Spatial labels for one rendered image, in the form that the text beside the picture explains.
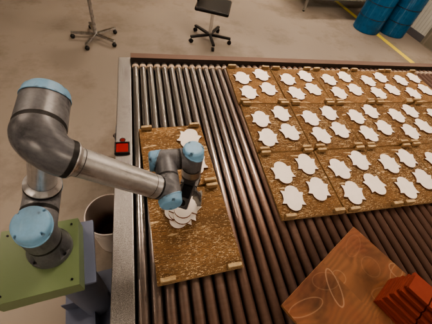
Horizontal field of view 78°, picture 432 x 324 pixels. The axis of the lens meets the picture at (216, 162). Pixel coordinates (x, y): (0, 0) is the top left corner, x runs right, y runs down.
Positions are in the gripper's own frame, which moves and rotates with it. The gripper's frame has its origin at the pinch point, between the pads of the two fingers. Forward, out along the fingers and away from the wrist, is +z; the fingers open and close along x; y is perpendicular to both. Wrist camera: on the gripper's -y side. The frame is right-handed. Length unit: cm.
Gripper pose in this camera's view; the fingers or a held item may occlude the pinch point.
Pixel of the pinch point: (185, 202)
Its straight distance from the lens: 121.0
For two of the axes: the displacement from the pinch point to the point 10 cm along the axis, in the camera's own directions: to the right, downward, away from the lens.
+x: -9.6, -2.8, 0.3
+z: -1.5, 6.1, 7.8
